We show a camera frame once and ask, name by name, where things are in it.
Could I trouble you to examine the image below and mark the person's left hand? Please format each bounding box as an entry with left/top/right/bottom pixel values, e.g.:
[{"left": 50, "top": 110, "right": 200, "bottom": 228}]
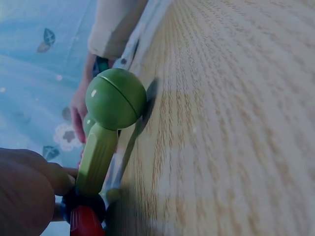
[{"left": 0, "top": 147, "right": 78, "bottom": 236}]

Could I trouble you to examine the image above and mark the person's right hand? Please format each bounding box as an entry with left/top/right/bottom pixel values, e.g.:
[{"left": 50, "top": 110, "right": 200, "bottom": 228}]
[{"left": 69, "top": 52, "right": 99, "bottom": 148}]

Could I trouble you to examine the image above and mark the green toy stick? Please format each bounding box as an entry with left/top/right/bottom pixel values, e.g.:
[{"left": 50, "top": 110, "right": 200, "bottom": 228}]
[{"left": 75, "top": 121, "right": 120, "bottom": 198}]

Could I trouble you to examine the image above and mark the dark blue connector ball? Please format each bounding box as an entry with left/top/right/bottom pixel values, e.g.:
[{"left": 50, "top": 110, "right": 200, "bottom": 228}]
[{"left": 60, "top": 185, "right": 107, "bottom": 222}]

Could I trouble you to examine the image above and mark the green toy ball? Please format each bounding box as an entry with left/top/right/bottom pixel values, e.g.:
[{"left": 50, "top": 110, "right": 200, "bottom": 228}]
[{"left": 85, "top": 68, "right": 148, "bottom": 131}]

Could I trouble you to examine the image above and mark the black wrist band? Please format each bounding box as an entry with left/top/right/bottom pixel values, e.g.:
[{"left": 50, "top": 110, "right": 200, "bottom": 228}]
[{"left": 93, "top": 56, "right": 110, "bottom": 73}]

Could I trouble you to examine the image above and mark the red toy stick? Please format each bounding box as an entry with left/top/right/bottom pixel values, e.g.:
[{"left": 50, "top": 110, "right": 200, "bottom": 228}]
[{"left": 69, "top": 205, "right": 107, "bottom": 236}]

